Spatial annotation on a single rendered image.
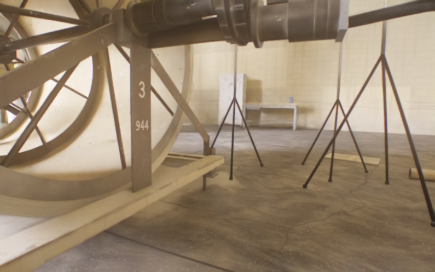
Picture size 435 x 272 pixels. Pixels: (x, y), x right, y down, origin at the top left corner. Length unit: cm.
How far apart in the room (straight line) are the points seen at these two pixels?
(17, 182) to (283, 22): 100
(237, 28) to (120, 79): 160
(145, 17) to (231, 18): 38
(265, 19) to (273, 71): 825
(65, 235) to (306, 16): 92
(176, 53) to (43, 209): 136
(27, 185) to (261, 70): 862
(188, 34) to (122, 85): 127
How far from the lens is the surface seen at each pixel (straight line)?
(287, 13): 76
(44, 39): 155
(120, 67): 226
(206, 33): 98
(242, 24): 76
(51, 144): 217
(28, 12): 105
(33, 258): 77
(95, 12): 118
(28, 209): 104
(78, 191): 112
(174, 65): 188
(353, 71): 898
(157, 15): 97
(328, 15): 75
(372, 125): 899
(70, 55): 91
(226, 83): 842
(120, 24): 105
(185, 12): 91
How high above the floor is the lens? 54
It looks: 6 degrees down
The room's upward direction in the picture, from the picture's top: 1 degrees clockwise
